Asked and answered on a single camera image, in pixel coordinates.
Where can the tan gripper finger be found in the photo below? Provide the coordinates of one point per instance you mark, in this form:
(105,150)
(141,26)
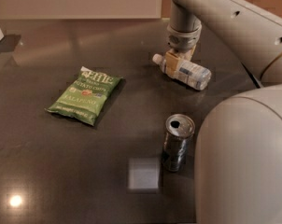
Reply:
(172,59)
(188,55)

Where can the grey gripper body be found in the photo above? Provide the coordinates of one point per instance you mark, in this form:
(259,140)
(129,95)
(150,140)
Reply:
(182,39)

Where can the clear plastic water bottle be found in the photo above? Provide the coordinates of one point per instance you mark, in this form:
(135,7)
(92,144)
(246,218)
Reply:
(191,74)

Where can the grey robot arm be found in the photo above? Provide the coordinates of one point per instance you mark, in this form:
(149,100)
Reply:
(238,154)

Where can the silver open soda can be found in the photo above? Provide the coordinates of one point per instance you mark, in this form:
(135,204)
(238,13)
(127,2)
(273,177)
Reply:
(179,132)

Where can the green jalapeno chips bag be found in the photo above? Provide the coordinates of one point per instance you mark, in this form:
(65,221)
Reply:
(85,97)

